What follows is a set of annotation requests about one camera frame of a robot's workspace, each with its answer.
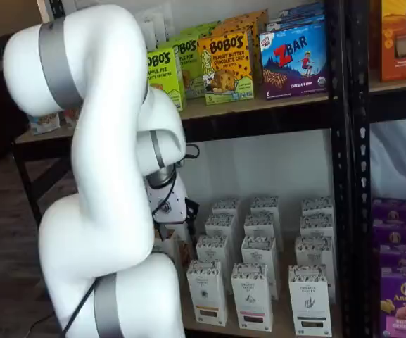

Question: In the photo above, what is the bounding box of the blue Zbar box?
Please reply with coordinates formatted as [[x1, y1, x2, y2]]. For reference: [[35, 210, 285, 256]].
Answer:
[[276, 2, 326, 19], [265, 13, 326, 35], [258, 23, 329, 102]]

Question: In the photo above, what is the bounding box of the white yellow granola box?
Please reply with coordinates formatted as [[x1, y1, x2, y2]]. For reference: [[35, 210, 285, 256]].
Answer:
[[167, 228, 194, 274]]

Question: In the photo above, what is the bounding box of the orange snack box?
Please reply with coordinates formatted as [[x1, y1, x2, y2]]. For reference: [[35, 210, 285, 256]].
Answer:
[[369, 0, 406, 84]]

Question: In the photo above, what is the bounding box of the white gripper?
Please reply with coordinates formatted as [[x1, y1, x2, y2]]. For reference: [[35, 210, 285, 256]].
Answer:
[[145, 177, 201, 247]]

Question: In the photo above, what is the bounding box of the white plastic sheet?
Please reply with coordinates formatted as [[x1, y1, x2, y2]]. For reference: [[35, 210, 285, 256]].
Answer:
[[369, 118, 406, 204]]

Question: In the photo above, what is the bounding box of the black metal shelf rack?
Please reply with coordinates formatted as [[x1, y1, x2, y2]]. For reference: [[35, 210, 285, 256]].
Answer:
[[345, 0, 406, 338], [11, 0, 348, 338]]

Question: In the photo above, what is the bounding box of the white floral box dark strip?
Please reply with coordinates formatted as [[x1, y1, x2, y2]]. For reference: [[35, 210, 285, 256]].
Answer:
[[299, 213, 334, 240], [294, 235, 334, 279], [288, 264, 333, 336], [300, 196, 334, 218]]

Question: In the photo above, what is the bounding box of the white floral box pink strip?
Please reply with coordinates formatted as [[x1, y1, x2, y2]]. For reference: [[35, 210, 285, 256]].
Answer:
[[240, 234, 280, 300], [230, 262, 274, 332], [243, 213, 283, 247], [250, 196, 281, 219]]

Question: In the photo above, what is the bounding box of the yellow Bobo's peanut butter box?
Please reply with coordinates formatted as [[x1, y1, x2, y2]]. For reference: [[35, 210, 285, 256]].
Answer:
[[197, 30, 255, 106], [209, 19, 265, 99], [222, 9, 269, 71]]

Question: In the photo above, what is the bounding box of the white floral box yellow strip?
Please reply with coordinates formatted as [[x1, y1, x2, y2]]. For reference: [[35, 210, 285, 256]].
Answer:
[[204, 213, 238, 244], [212, 197, 241, 219], [195, 234, 231, 279], [186, 259, 229, 327]]

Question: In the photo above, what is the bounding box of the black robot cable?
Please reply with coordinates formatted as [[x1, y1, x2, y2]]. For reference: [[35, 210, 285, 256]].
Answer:
[[61, 143, 201, 335]]

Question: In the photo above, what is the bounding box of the purple Annie's box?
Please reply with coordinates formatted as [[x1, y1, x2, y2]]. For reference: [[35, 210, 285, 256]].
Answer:
[[372, 220, 406, 247], [378, 242, 406, 274], [379, 266, 406, 338], [370, 198, 406, 225]]

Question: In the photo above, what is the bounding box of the white granola pouch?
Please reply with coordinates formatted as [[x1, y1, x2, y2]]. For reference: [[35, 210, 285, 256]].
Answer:
[[141, 17, 158, 53], [153, 3, 175, 49]]

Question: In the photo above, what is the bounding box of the green Bobo's apple pie box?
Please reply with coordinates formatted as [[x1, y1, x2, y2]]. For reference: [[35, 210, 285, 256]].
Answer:
[[179, 20, 222, 49], [146, 47, 186, 113], [170, 35, 207, 100]]

